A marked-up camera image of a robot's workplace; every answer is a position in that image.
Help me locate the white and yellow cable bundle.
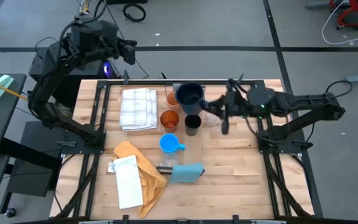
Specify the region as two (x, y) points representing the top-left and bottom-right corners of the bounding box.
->
(76, 0), (93, 22)

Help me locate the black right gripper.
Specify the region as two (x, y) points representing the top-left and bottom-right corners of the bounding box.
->
(201, 78), (254, 136)

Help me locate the orange translucent tumbler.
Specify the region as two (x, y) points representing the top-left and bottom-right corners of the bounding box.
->
(160, 110), (180, 134)

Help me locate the black computer tower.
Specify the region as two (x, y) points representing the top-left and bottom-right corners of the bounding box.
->
(29, 46), (119, 106)

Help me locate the yellow waffle towel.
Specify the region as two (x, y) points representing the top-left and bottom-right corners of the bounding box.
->
(113, 140), (170, 219)

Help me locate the red cart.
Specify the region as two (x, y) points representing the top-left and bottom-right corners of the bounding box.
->
(329, 0), (358, 30)

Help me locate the light blue folded cloth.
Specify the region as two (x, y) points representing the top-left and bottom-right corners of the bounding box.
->
(169, 162), (205, 184)

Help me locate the bright blue mug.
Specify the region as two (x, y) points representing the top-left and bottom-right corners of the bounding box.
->
(159, 133), (186, 154)

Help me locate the peach plastic cup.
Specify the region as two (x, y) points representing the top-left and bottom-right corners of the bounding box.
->
(165, 91), (181, 113)

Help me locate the white folded towel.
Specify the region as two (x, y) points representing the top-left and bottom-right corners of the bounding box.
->
(107, 154), (144, 210)

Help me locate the black metal table frame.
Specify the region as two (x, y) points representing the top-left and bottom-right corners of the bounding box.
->
(54, 79), (315, 218)

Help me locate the black box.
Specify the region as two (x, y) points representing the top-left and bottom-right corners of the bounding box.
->
(103, 0), (149, 6)

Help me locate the white floor cable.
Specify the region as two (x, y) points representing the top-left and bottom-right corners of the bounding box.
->
(321, 0), (358, 46)

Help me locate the coiled black cable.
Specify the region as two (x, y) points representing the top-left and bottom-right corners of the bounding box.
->
(122, 3), (147, 22)

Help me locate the black plastic tumbler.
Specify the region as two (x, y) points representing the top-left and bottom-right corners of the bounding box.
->
(184, 114), (203, 137)

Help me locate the white plaid dish towel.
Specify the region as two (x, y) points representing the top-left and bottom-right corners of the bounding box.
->
(119, 88), (158, 131)

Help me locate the black floor stand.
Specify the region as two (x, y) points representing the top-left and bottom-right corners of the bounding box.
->
(0, 121), (63, 215)

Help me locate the mint green stapler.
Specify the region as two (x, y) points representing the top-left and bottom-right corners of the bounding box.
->
(0, 74), (14, 99)

